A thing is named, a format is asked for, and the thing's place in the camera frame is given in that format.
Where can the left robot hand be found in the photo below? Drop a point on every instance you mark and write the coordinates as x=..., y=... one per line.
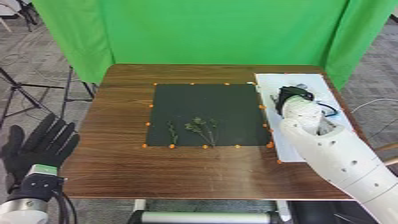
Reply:
x=45, y=146

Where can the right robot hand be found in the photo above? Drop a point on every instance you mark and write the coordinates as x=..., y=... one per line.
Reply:
x=292, y=95

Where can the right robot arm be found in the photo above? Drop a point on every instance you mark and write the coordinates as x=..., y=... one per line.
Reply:
x=338, y=156

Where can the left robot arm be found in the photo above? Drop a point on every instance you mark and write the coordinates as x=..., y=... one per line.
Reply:
x=36, y=190

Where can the white sheet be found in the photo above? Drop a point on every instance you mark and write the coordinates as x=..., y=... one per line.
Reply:
x=269, y=90

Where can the dark mat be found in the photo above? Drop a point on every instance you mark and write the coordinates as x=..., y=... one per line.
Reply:
x=207, y=110

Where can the green sprig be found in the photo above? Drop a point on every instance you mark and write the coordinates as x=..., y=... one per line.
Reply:
x=198, y=126
x=173, y=133
x=214, y=128

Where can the black tripod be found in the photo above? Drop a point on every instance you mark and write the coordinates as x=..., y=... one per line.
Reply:
x=20, y=91

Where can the black stand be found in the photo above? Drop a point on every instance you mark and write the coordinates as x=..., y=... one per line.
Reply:
x=73, y=90

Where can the pale grey bar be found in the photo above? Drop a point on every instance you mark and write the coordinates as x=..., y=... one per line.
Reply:
x=207, y=218

